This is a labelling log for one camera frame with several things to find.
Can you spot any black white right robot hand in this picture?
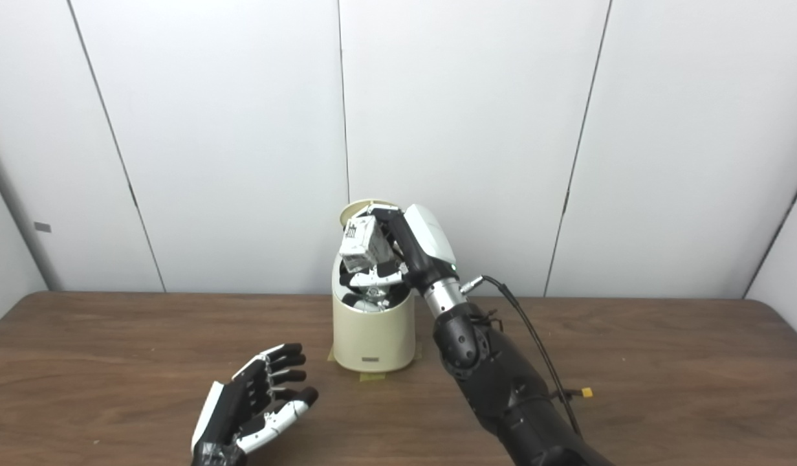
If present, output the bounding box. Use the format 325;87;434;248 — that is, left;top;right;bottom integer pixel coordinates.
349;203;459;296

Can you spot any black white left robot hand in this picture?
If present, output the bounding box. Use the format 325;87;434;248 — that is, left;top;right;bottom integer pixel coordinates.
190;343;320;466

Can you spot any small white green milk carton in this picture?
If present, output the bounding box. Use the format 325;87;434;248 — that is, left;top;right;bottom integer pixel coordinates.
339;216;394;272

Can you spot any round cream bin lid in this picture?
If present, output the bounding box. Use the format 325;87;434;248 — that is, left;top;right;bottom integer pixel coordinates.
338;199;399;227

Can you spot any cream-colored bin body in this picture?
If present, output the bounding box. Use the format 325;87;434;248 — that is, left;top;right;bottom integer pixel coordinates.
332;214;417;373

